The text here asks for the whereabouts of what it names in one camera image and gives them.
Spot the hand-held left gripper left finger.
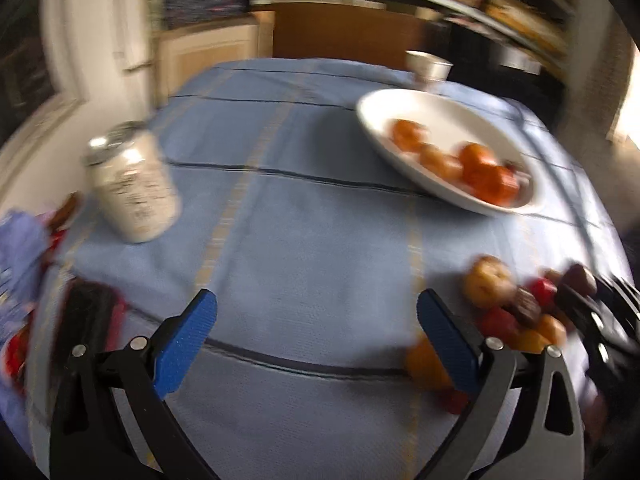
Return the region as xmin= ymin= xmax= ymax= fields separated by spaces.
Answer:
xmin=50 ymin=289 xmax=221 ymax=480

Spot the large orange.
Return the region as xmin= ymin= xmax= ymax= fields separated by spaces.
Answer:
xmin=470 ymin=166 xmax=521 ymax=207
xmin=459 ymin=142 xmax=501 ymax=176

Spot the white paper cup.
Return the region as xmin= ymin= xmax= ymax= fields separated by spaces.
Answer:
xmin=405 ymin=50 xmax=453 ymax=93

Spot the brown wooden board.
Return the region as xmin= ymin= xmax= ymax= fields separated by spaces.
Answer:
xmin=272 ymin=2 xmax=446 ymax=73

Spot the bright side window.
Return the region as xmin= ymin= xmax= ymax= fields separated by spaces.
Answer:
xmin=605 ymin=40 xmax=640 ymax=151

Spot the stack of blue patterned boxes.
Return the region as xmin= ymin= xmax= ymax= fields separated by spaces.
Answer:
xmin=162 ymin=0 xmax=251 ymax=31

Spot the dark brown mangosteen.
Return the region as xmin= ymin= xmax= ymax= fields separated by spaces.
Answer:
xmin=507 ymin=287 xmax=545 ymax=328

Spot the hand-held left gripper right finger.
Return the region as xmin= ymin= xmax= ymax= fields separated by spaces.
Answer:
xmin=417 ymin=288 xmax=586 ymax=480

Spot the red cherry tomato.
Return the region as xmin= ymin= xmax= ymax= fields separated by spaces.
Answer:
xmin=477 ymin=306 xmax=521 ymax=343
xmin=439 ymin=387 xmax=471 ymax=415
xmin=527 ymin=277 xmax=558 ymax=306

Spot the aluminium frame window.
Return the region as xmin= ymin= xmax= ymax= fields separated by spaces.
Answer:
xmin=0 ymin=0 xmax=86 ymax=146

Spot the light blue cloth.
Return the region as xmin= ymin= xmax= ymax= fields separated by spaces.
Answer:
xmin=0 ymin=210 xmax=51 ymax=321

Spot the blue checked tablecloth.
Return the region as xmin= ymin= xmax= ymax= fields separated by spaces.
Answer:
xmin=0 ymin=57 xmax=636 ymax=480

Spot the white plate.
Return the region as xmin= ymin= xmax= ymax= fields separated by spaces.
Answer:
xmin=356 ymin=88 xmax=546 ymax=217

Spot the small orange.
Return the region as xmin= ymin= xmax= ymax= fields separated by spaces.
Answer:
xmin=405 ymin=337 xmax=453 ymax=392
xmin=520 ymin=315 xmax=568 ymax=353

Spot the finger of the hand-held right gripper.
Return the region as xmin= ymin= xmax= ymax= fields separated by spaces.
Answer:
xmin=592 ymin=270 xmax=640 ymax=326
xmin=554 ymin=285 xmax=617 ymax=361

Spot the yellow-brown round fruit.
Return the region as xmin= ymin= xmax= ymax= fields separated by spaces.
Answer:
xmin=391 ymin=119 xmax=430 ymax=153
xmin=419 ymin=144 xmax=463 ymax=181
xmin=462 ymin=255 xmax=515 ymax=309

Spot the dark purple round fruit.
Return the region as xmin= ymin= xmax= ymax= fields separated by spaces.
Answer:
xmin=560 ymin=262 xmax=598 ymax=298

